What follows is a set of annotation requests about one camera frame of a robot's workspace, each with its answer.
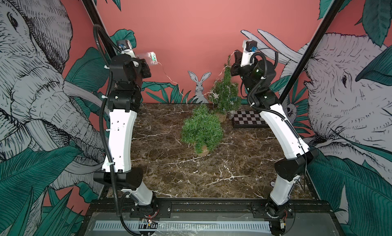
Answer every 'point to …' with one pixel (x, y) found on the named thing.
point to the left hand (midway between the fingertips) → (138, 55)
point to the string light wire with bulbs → (214, 91)
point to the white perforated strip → (253, 226)
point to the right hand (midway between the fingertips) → (235, 47)
